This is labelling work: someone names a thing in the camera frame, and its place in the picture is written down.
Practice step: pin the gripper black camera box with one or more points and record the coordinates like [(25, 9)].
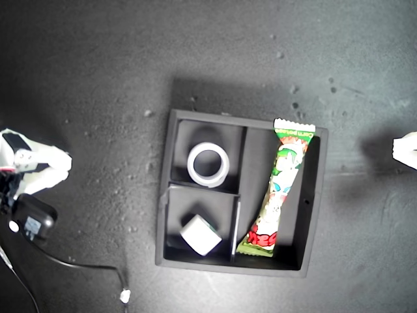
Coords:
[(36, 218)]

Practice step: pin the white tape roll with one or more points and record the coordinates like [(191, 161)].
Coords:
[(192, 169), (200, 234)]

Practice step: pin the black compartment tray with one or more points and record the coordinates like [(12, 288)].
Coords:
[(254, 182)]

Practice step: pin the green red snack bar wrapper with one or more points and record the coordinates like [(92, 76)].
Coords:
[(277, 202)]

